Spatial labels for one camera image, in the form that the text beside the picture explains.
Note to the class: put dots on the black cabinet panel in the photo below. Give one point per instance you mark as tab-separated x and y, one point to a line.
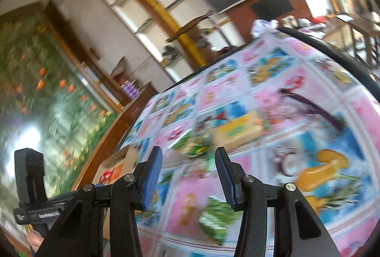
271	4

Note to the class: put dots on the cardboard box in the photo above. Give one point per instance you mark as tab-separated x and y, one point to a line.
129	157

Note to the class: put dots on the yellow cracker pack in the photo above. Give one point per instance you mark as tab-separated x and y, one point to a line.
237	130

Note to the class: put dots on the dark-framed eyeglasses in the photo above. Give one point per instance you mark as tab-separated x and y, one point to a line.
317	110

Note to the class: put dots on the green and yellow snack packet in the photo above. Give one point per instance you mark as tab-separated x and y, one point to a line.
199	148

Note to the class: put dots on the green and white snack packet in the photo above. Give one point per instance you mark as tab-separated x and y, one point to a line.
181	139

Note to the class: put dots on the white plastic bag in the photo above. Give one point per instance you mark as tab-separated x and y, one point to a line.
264	26

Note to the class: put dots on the white wall shelf unit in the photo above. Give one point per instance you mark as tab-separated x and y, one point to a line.
142	1

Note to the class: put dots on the red small item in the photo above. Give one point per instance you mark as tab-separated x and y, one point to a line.
319	19

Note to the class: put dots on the flower wall mural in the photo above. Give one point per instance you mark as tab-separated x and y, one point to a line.
44	96

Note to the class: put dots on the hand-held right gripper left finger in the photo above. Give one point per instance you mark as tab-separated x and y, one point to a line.
153	176

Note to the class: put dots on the orange snack packet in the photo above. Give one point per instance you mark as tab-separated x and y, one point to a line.
118	169

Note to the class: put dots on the wooden armchair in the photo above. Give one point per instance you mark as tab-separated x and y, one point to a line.
193	23

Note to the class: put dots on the large green snack packet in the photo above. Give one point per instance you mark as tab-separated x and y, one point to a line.
218	220

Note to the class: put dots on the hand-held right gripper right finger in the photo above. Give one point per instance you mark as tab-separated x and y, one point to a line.
225	178

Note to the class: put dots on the wooden sideboard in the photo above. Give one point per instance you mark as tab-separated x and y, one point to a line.
130	110

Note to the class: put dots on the dark shoes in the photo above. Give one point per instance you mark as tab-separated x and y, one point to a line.
171	53

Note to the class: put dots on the person's left hand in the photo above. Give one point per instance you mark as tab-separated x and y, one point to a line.
36	242

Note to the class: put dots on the wooden stools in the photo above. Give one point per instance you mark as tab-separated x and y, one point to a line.
362	34

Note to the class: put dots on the purple bottle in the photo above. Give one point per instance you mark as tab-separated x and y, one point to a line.
135	88
127	90

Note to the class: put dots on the brown carton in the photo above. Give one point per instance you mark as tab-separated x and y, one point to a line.
118	66

